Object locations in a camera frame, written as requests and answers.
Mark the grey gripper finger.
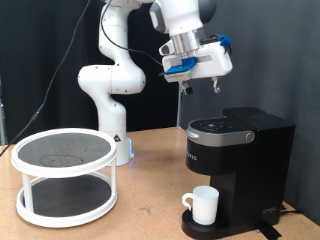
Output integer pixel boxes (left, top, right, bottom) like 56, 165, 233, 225
211, 76, 222, 94
180, 81, 194, 97

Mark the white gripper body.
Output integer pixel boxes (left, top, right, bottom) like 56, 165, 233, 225
158, 41, 234, 84

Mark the black Keurig coffee machine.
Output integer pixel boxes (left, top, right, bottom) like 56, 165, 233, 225
181, 106, 297, 240

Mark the white mug with handle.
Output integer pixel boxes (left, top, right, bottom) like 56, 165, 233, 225
181, 185, 221, 226

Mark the white two-tier turntable rack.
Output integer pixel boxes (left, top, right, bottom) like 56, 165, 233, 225
10, 127, 119, 230

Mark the black tape strip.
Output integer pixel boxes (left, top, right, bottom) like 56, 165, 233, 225
257, 220, 283, 240

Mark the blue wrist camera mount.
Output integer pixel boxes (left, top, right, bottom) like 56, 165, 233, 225
163, 56, 199, 83

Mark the blue cable clip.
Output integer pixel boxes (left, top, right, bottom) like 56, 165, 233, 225
216, 33, 233, 54

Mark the black power cord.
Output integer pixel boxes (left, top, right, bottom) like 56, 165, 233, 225
280, 203, 303, 217

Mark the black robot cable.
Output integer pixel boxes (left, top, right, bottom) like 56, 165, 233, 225
0, 0, 165, 159

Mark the grey metal frame post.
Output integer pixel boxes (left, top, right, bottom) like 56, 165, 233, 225
0, 74, 7, 147

